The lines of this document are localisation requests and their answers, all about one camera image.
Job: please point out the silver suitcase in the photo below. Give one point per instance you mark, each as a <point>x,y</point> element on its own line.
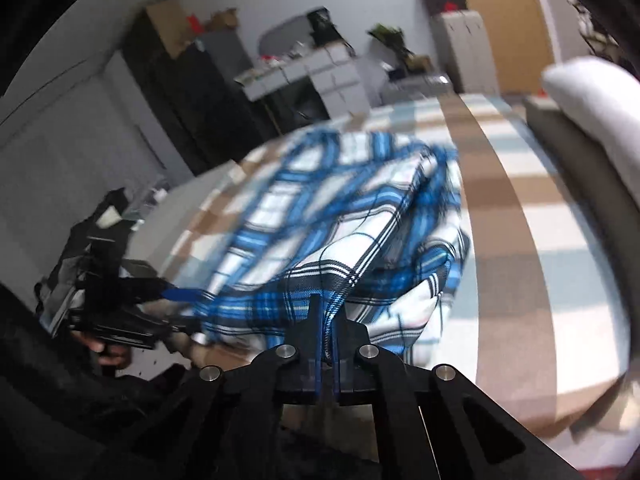
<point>415,87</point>

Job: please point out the dark grey cabinet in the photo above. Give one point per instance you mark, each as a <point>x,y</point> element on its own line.
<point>225,55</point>

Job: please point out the white drawer cabinet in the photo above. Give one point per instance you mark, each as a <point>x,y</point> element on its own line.
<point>342,92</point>

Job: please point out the rows of shoes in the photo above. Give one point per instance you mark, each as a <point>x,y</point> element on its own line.
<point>590,30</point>

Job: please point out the wooden door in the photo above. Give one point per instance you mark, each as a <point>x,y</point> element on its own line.
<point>505,20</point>

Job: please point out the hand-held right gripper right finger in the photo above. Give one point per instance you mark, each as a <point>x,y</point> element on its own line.
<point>345,360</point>

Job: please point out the grey oval panel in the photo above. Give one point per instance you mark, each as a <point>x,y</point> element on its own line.
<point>282,35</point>

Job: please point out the person's left hand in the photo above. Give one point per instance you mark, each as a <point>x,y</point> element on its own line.
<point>112,356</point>

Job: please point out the person's dark clothing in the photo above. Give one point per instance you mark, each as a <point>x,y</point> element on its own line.
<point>50,400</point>

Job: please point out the dark wrapped flower bouquet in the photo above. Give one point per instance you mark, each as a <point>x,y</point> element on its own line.
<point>387,35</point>

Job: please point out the small open cardboard box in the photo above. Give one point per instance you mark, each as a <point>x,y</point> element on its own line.
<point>220,19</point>

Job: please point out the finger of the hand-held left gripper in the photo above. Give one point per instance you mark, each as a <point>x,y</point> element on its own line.
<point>180,295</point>
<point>190,336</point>

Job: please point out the white tumbler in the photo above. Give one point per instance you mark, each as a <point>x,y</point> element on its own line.
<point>110,220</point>

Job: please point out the dark bundle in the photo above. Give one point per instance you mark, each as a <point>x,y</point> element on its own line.
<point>295,105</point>

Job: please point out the small brown box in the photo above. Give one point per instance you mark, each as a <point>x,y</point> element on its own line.
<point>419,64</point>

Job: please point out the blue plaid shirt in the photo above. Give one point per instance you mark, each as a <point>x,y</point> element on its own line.
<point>350,210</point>

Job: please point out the pile of desk clutter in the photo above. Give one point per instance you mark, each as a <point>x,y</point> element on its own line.
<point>270,67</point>

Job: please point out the black wardrobe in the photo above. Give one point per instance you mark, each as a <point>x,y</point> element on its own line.
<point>175,100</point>

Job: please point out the black bag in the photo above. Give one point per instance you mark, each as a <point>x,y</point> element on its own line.
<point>112,200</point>

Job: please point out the large flat cardboard box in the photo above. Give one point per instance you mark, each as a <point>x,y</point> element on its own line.
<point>167,25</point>

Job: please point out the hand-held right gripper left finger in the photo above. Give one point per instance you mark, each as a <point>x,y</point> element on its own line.
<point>312,355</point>

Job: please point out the grey folded quilt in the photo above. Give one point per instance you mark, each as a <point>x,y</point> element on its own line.
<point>575,160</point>

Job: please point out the dark box with red bow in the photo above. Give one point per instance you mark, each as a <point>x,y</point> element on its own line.
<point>450,6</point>

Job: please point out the white desk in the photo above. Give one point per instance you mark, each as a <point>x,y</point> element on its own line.
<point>300,67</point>

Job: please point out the white pillow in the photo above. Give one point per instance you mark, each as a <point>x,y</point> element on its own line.
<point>595,90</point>

